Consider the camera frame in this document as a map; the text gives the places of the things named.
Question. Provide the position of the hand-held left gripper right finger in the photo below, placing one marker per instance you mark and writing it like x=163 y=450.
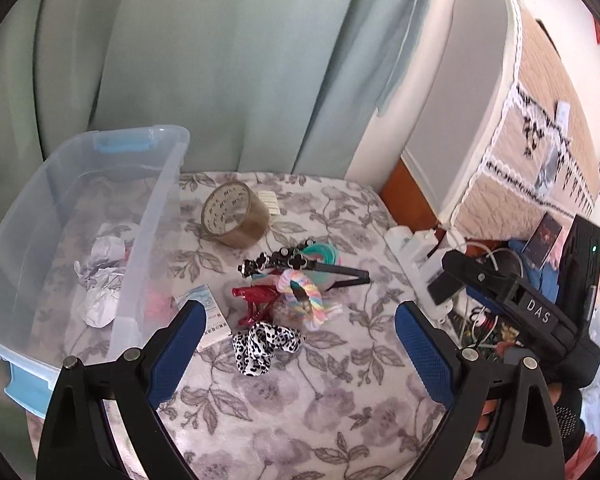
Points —
x=425 y=355

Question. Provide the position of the red hair claw clip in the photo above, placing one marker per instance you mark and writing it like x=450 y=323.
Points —
x=252 y=295

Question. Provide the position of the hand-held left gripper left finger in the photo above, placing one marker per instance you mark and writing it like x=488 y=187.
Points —
x=180 y=347

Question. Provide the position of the beige quilted lace cover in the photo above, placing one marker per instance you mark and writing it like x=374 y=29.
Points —
x=545 y=110

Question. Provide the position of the crumpled white paper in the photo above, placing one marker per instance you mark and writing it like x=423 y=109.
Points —
x=100 y=280

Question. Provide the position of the dark phone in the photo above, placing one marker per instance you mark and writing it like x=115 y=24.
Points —
x=542 y=237

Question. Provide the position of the black round dish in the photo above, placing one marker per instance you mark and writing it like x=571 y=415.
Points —
x=507 y=265

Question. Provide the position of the brown wooden nightstand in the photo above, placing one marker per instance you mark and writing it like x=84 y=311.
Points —
x=405 y=200

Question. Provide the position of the white curved headboard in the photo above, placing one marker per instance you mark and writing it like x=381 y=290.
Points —
x=460 y=100

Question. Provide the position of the black white spotted scrunchie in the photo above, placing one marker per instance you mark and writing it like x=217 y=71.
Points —
x=260 y=345

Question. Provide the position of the cream hair claw clip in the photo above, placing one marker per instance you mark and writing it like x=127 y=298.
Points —
x=269 y=202

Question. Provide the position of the white blue small packet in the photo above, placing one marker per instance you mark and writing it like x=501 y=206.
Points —
x=212 y=320

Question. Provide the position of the blue cloth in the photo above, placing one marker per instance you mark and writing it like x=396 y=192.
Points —
x=547 y=280

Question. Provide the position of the black flower headband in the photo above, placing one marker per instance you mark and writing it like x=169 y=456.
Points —
x=295 y=261

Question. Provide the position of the clear plastic storage box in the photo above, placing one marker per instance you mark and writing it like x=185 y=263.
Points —
x=145 y=240

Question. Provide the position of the pale green curtain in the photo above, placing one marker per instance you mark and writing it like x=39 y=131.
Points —
x=230 y=60

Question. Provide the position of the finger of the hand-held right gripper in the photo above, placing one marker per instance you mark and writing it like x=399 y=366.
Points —
x=480 y=276

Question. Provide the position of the brown packing tape roll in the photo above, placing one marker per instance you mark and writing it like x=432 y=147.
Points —
x=245 y=230

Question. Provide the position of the grey floral blanket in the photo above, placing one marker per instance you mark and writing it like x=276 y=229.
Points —
x=305 y=410

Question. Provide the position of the white power strip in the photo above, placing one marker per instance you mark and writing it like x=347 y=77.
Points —
x=405 y=245

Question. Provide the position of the pastel rainbow braided scrunchie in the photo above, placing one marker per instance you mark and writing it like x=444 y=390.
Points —
x=314 y=294

